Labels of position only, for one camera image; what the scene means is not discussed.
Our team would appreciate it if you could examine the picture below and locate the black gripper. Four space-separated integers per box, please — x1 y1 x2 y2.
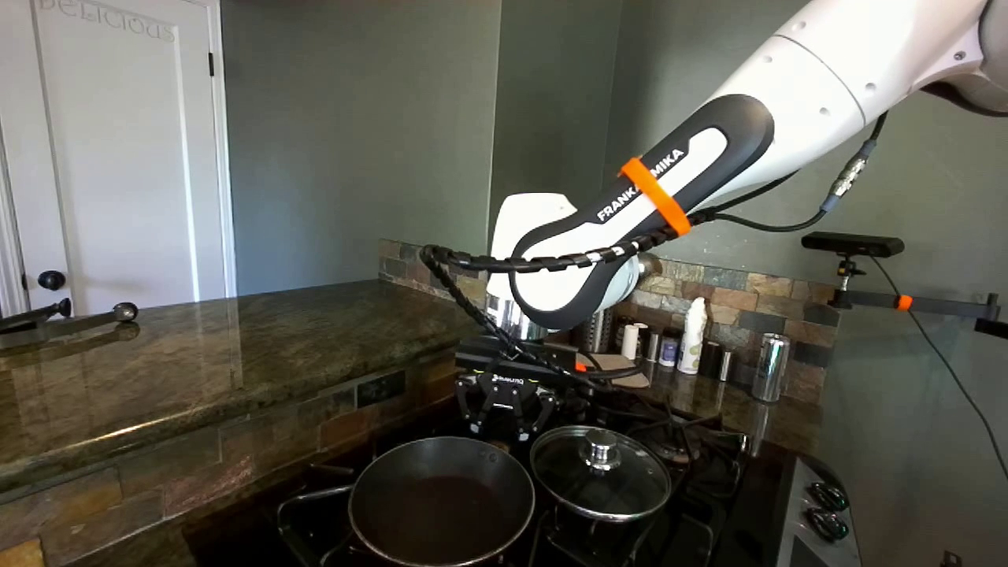
455 371 577 443

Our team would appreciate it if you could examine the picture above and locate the dark frying pan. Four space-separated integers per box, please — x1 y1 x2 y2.
343 431 540 567

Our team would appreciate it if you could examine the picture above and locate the glass lid with steel knob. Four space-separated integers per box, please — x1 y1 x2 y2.
527 422 676 525

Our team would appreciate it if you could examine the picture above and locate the steel utensil holder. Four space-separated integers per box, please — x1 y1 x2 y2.
579 304 613 354

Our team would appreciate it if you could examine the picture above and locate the quilted pot holder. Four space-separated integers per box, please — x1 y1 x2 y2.
588 350 656 392

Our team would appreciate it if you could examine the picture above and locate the white small cup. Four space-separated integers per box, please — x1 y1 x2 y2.
619 321 645 365

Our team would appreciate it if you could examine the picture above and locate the purple small jar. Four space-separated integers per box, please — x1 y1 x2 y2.
656 329 684 371

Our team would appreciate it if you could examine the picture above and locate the white plastic bottle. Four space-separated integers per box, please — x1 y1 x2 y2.
674 294 714 382

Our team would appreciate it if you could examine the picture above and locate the dark small shaker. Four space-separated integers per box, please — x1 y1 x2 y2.
700 338 737 384

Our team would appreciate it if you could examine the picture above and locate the black gas stove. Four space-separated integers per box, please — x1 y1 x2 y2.
275 358 867 567

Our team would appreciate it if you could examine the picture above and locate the silver drink can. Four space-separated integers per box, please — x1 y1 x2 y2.
749 329 795 405

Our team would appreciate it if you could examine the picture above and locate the black stove knob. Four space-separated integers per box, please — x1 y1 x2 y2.
802 477 850 514
802 506 850 546

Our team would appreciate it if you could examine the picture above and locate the metal scoop with round head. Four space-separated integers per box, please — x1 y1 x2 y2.
70 299 143 326

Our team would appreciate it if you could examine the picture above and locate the white panel door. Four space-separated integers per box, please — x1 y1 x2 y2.
0 0 240 318

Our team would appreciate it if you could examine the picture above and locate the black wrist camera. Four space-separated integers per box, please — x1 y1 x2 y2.
457 346 593 384

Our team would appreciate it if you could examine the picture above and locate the black segmented cable carrier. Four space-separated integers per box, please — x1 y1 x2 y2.
419 229 674 392

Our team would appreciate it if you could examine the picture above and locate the black bar camera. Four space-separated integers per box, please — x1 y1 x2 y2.
800 229 906 262

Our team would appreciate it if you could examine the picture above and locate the black arm cable with connector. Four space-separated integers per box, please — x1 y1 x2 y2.
688 109 893 235

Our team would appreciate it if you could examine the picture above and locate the thin black camera cable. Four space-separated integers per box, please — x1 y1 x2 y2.
868 254 1008 483

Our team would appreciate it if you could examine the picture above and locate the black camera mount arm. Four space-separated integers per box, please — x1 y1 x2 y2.
829 252 1008 339

